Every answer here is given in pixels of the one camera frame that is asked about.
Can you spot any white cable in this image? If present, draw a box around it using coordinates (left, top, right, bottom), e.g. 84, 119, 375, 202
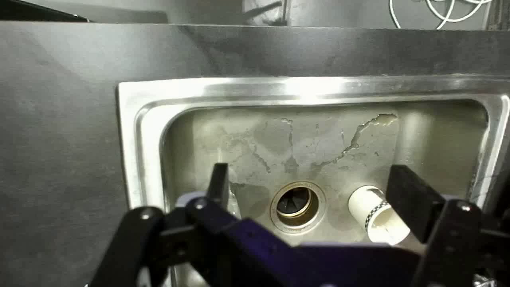
389, 0, 494, 30

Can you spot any stainless steel sink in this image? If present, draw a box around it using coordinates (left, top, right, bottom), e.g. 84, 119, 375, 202
116, 74, 510, 287

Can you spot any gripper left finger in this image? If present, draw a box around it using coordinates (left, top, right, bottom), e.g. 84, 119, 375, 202
90, 163, 295, 287

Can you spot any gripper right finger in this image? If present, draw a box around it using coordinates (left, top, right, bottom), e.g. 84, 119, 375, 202
386, 164, 510, 287

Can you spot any pale lilac lid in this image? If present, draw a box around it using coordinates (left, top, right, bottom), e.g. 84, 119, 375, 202
175, 191, 241, 219

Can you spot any white paper cup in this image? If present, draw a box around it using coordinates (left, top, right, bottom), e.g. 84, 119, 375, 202
348, 185, 411, 245

